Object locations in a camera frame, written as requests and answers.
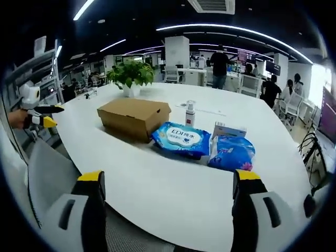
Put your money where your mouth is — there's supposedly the small white carton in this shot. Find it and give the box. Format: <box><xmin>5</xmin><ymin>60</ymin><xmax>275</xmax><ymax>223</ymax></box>
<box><xmin>213</xmin><ymin>121</ymin><xmax>248</xmax><ymax>138</ymax></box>

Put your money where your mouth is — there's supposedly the person's left hand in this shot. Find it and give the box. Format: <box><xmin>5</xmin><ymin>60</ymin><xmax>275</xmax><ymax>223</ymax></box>
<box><xmin>7</xmin><ymin>109</ymin><xmax>28</xmax><ymax>129</ymax></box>

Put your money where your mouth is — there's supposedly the white table cable cover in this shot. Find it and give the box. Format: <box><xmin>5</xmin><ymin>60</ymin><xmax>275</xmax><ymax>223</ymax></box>
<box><xmin>175</xmin><ymin>102</ymin><xmax>227</xmax><ymax>117</ymax></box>

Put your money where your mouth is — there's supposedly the curved ceiling light strip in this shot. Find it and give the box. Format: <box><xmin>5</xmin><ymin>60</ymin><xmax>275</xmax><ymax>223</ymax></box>
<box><xmin>156</xmin><ymin>24</ymin><xmax>314</xmax><ymax>64</ymax></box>

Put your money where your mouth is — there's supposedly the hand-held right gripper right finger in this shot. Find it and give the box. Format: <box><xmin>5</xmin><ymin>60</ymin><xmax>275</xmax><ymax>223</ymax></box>
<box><xmin>232</xmin><ymin>169</ymin><xmax>306</xmax><ymax>252</ymax></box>

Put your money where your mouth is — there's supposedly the white office chair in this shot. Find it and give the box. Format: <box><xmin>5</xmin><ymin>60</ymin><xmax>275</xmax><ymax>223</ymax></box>
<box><xmin>165</xmin><ymin>65</ymin><xmax>186</xmax><ymax>83</ymax></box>

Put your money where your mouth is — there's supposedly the grey office chair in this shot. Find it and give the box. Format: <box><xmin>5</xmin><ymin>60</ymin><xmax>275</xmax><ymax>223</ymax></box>
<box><xmin>27</xmin><ymin>141</ymin><xmax>82</xmax><ymax>229</ymax></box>

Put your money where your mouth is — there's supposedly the brown cardboard shoe box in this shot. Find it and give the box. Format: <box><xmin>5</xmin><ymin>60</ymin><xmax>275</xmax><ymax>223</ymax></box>
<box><xmin>97</xmin><ymin>98</ymin><xmax>172</xmax><ymax>144</ymax></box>

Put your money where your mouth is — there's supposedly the computer monitor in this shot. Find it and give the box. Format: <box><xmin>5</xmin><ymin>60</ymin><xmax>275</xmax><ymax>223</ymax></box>
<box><xmin>317</xmin><ymin>86</ymin><xmax>336</xmax><ymax>148</ymax></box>

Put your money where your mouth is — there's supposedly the straight ceiling light strip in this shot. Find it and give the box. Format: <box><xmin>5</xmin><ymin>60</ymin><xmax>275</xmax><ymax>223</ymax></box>
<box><xmin>73</xmin><ymin>0</ymin><xmax>95</xmax><ymax>21</ymax></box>

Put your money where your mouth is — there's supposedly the ceiling air vent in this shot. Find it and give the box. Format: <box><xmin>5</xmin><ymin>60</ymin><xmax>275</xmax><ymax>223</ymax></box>
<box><xmin>187</xmin><ymin>0</ymin><xmax>236</xmax><ymax>15</ymax></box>

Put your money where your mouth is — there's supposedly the green plant in white pot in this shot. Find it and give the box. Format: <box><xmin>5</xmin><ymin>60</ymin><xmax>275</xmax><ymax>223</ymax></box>
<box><xmin>106</xmin><ymin>60</ymin><xmax>155</xmax><ymax>98</ymax></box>

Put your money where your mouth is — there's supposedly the black cable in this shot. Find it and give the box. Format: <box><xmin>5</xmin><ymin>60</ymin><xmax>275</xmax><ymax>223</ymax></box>
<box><xmin>299</xmin><ymin>131</ymin><xmax>329</xmax><ymax>190</ymax></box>

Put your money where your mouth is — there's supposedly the white spray bottle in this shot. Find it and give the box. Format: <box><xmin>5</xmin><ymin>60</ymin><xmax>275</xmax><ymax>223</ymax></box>
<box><xmin>185</xmin><ymin>100</ymin><xmax>196</xmax><ymax>128</ymax></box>

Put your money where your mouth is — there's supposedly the blue wipes packet white label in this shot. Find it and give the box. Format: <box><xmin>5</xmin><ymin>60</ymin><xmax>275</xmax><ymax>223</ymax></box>
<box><xmin>151</xmin><ymin>121</ymin><xmax>212</xmax><ymax>160</ymax></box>

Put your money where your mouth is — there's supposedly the blue floral soft packet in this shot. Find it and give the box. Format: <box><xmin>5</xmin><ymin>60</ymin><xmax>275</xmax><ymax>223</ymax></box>
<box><xmin>207</xmin><ymin>135</ymin><xmax>256</xmax><ymax>173</ymax></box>

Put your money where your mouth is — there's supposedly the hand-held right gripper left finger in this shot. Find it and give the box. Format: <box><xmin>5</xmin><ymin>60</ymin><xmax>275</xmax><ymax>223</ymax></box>
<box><xmin>54</xmin><ymin>170</ymin><xmax>108</xmax><ymax>252</ymax></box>

